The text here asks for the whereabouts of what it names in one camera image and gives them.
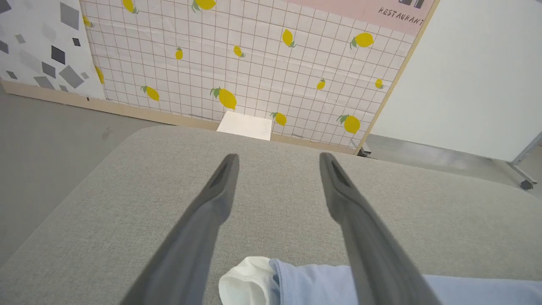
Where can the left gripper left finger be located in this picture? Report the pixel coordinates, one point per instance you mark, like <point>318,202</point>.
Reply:
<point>190,245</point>

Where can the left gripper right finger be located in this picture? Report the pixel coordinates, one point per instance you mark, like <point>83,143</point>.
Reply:
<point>372,254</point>

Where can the light blue polo shirt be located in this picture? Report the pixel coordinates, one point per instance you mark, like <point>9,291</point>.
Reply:
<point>313,284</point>

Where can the metal partition stand leg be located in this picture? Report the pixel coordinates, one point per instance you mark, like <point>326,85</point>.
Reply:
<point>364,150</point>

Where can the white box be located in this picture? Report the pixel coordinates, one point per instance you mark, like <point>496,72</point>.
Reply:
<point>245,126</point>

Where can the lemon print partition panel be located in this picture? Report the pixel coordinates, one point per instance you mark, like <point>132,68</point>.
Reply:
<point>262,63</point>

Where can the white partition board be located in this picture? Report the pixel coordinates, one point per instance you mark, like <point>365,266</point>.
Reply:
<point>465,76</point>

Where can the grey geometric print panel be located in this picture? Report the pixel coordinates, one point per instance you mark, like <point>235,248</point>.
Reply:
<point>38,51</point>

